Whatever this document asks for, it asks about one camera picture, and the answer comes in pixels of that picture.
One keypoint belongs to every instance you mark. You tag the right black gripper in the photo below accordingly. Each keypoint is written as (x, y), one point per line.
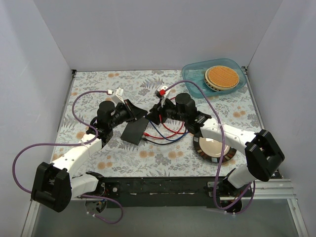
(160, 111)

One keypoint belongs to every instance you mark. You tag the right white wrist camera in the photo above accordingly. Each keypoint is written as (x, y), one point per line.
(162, 93)

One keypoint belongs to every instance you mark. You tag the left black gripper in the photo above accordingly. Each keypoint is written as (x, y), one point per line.
(131, 110)

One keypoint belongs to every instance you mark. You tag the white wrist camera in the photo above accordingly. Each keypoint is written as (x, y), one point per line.
(115, 96)
(162, 93)

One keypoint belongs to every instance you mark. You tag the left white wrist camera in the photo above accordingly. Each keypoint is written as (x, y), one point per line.
(115, 96)

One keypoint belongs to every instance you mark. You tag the aluminium frame rail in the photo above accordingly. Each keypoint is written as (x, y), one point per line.
(274, 189)

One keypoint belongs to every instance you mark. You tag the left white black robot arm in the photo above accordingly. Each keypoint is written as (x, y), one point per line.
(55, 183)

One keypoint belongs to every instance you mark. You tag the orange woven round coaster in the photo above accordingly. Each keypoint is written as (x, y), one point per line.
(220, 78)

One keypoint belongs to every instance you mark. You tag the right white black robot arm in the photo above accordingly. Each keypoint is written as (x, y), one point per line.
(263, 154)

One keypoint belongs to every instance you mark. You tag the blue plastic container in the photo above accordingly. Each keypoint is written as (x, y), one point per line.
(195, 72)

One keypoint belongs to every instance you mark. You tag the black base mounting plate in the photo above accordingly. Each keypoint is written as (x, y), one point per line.
(157, 191)

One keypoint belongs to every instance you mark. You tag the dark rimmed beige plate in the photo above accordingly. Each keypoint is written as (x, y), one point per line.
(210, 150)

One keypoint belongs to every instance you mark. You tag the floral patterned table mat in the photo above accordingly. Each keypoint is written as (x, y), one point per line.
(153, 157)

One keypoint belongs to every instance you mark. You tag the black network switch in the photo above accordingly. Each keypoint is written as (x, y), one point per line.
(134, 130)

